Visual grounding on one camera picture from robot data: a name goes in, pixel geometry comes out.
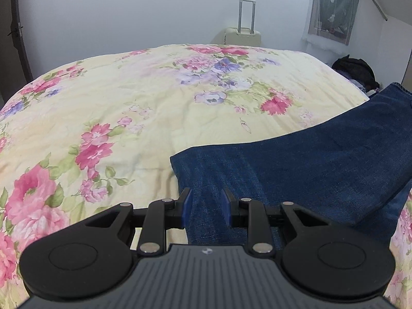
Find black jacket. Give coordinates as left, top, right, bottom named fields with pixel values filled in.
left=331, top=56, right=376, bottom=86

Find grey printed curtain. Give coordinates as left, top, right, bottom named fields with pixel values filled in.
left=309, top=0, right=363, bottom=46

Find cream suitcase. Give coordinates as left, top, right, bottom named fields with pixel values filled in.
left=222, top=0, right=263, bottom=48

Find blue denim pants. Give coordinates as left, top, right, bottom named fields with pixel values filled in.
left=169, top=82, right=412, bottom=249

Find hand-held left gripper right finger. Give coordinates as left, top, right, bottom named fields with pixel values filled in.
left=221, top=187, right=327, bottom=254

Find floral bedspread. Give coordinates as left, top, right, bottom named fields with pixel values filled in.
left=0, top=43, right=412, bottom=306

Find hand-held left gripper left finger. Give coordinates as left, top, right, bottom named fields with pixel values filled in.
left=83, top=187, right=194, bottom=254

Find pile of clothes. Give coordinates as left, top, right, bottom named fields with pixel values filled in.
left=349, top=77, right=385, bottom=99

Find white lace curtain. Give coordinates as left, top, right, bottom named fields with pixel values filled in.
left=302, top=0, right=351, bottom=52

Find brown door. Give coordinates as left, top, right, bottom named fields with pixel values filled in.
left=9, top=0, right=34, bottom=86

